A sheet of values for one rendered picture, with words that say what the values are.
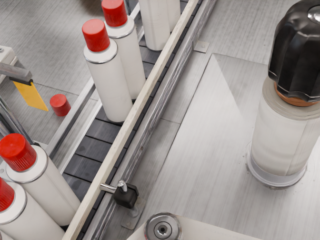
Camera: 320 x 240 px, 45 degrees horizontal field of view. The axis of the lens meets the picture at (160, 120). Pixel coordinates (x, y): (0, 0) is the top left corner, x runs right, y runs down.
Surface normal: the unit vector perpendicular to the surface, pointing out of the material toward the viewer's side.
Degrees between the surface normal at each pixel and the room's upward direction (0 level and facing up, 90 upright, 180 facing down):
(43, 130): 0
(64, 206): 90
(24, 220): 90
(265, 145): 90
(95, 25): 3
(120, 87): 90
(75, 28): 0
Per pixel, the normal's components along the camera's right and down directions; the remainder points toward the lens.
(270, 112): -0.83, 0.51
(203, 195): -0.10, -0.56
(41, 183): 0.66, 0.58
